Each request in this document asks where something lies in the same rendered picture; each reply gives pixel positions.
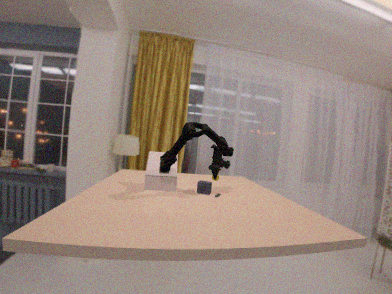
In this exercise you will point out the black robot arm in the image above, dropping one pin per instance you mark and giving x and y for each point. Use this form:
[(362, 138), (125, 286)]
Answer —
[(188, 133)]

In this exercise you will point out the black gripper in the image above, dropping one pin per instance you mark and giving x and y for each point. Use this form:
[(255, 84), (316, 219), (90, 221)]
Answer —
[(215, 168)]

